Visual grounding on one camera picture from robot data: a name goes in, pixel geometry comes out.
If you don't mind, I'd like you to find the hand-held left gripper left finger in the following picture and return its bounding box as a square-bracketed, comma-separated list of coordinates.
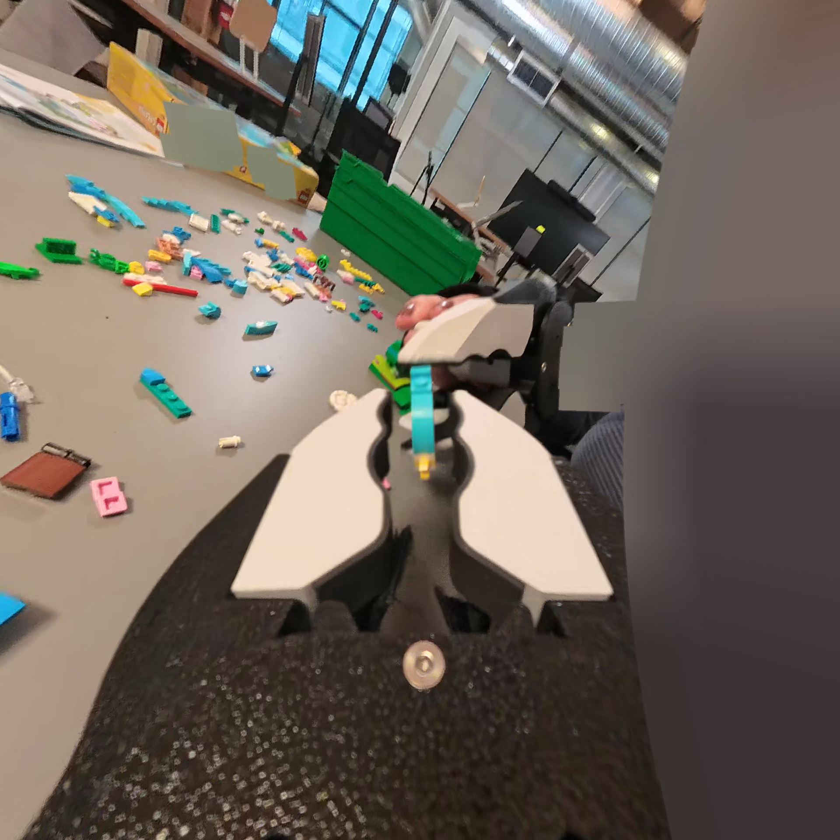
[230, 388, 396, 602]

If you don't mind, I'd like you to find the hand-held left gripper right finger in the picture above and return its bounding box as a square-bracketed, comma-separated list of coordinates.
[450, 390, 615, 602]

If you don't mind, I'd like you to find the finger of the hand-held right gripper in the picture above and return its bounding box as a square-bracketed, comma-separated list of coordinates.
[446, 356, 521, 391]
[396, 295, 539, 367]

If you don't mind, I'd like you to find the teal curved lego piece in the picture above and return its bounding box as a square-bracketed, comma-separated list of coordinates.
[409, 364, 438, 455]

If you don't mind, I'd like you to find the green lego base build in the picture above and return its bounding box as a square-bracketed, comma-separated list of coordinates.
[369, 340, 413, 396]

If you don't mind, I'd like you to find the teal and blue lego plate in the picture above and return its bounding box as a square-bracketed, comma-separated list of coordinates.
[138, 368, 194, 420]

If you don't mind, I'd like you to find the pink lego plate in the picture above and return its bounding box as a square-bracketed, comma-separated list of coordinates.
[89, 476, 130, 518]

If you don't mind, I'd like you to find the scattered colourful lego pile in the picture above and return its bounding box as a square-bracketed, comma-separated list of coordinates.
[65, 173, 389, 330]

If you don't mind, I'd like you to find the red long lego piece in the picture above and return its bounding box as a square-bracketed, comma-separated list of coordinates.
[122, 278, 199, 299]

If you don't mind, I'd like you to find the brown lego panel piece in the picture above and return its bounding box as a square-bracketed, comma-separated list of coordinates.
[0, 444, 93, 501]

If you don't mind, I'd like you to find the green ridged lego plate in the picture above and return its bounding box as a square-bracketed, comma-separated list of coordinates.
[35, 237, 84, 266]

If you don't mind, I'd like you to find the yellow lego set box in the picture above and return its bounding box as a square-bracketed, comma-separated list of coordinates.
[107, 42, 320, 209]

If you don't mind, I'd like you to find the lego instruction booklet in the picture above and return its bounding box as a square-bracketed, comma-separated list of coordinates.
[0, 62, 165, 159]

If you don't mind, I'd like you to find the person's right hand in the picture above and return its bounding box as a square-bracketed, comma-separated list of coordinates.
[395, 294, 490, 333]

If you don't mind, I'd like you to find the person's leg in jeans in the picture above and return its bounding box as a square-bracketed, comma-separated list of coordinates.
[572, 409, 626, 509]

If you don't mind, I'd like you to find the black monitor screen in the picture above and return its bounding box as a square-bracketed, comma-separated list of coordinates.
[487, 168, 612, 278]

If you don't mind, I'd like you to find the green plastic crate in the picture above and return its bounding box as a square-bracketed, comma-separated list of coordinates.
[319, 149, 484, 298]

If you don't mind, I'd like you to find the glass partition booth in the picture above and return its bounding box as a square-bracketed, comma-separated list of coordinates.
[392, 16, 494, 193]

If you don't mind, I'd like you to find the cardboard sign on stand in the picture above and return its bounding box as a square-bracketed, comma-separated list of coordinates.
[228, 0, 281, 78]

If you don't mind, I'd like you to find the long wooden table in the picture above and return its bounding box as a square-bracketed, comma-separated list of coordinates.
[123, 0, 304, 114]

